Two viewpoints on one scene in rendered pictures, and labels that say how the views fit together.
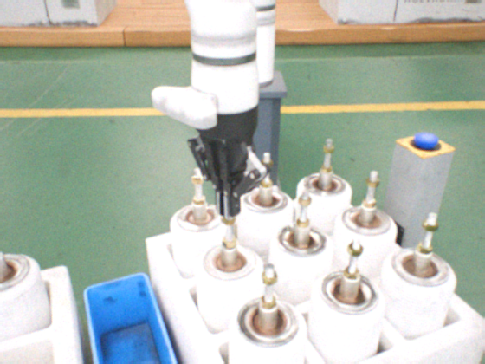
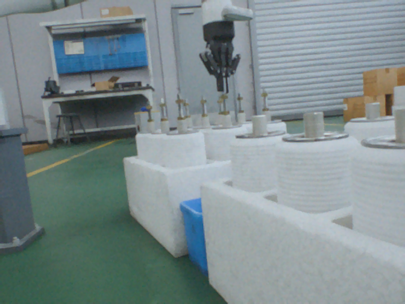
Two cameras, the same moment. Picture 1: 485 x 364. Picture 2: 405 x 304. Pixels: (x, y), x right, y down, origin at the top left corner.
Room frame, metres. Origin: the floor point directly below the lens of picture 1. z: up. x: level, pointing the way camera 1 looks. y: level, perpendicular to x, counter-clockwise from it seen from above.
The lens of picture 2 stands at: (0.58, 0.83, 0.29)
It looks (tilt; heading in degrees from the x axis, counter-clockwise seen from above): 7 degrees down; 269
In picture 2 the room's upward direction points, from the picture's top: 6 degrees counter-clockwise
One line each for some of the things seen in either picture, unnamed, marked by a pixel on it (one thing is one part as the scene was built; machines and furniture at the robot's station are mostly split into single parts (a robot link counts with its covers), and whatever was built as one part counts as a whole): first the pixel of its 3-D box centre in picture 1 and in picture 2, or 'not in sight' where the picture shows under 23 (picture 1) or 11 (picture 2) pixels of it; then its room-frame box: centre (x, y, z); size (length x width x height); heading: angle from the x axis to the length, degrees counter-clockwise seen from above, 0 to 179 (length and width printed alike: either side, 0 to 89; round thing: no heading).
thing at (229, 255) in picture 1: (229, 255); (226, 122); (0.51, 0.02, 0.26); 0.02 x 0.02 x 0.03
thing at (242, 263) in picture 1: (229, 262); (226, 127); (0.51, 0.02, 0.25); 0.08 x 0.08 x 0.01
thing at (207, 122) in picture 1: (212, 78); (223, 9); (0.50, 0.03, 0.52); 0.11 x 0.09 x 0.06; 134
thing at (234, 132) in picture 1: (226, 133); (219, 42); (0.51, 0.02, 0.45); 0.08 x 0.08 x 0.09
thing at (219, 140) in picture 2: (229, 308); (230, 164); (0.51, 0.02, 0.16); 0.10 x 0.10 x 0.18
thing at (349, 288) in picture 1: (349, 284); (241, 119); (0.45, -0.14, 0.26); 0.02 x 0.02 x 0.03
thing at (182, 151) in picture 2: (202, 261); (187, 172); (0.62, 0.07, 0.16); 0.10 x 0.10 x 0.18
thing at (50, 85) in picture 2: not in sight; (52, 87); (2.62, -4.14, 0.87); 0.41 x 0.17 x 0.25; 92
